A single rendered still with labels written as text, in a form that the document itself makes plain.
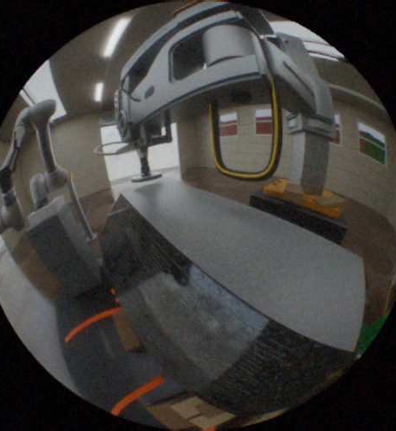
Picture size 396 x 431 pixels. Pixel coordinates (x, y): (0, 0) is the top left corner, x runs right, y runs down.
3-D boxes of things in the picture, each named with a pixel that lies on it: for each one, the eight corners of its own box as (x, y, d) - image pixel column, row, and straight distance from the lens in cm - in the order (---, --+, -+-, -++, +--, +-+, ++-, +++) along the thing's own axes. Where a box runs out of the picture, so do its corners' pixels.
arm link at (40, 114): (50, 184, 147) (69, 176, 144) (50, 197, 136) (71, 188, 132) (32, 103, 116) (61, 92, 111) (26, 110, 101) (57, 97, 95)
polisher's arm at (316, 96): (297, 127, 123) (295, 100, 130) (337, 132, 115) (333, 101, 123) (225, 97, 64) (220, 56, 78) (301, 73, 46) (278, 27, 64)
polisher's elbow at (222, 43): (239, 91, 60) (233, 57, 71) (281, 78, 50) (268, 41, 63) (195, 79, 50) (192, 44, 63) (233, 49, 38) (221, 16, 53)
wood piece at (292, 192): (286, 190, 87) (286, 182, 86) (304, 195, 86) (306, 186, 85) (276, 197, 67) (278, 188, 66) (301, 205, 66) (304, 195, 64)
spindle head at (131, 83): (180, 134, 75) (175, 67, 93) (143, 135, 62) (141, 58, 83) (149, 144, 104) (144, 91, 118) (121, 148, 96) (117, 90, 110)
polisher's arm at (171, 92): (280, 133, 49) (260, 35, 74) (267, 115, 27) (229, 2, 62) (156, 146, 92) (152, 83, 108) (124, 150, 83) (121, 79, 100)
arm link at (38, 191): (37, 201, 150) (31, 178, 150) (51, 193, 144) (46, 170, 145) (32, 205, 135) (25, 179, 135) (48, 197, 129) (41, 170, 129)
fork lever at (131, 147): (175, 142, 75) (174, 133, 76) (144, 144, 65) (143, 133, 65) (132, 152, 136) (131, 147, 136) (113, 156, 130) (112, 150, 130)
